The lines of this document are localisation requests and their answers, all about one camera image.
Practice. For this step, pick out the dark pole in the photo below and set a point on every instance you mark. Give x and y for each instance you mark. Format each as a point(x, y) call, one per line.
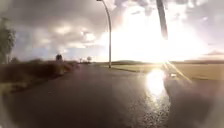
point(162, 20)

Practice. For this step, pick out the grass field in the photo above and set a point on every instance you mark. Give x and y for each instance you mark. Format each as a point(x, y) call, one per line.
point(203, 71)

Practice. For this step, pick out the grass verge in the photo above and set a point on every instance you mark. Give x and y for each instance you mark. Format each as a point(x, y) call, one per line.
point(7, 88)

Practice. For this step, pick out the dark wet asphalt road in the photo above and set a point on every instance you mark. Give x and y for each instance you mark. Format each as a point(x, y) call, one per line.
point(96, 100)

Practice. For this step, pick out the tall tree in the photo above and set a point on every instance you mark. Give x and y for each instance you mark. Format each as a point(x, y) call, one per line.
point(4, 41)

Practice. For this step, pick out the dark tree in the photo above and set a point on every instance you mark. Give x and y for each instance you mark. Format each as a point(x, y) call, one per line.
point(59, 57)

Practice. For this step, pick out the curved street lamp pole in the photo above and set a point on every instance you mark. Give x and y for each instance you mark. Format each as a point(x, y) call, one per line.
point(109, 36)

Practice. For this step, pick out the dark hedge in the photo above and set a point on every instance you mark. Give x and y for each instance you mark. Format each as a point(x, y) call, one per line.
point(33, 70)

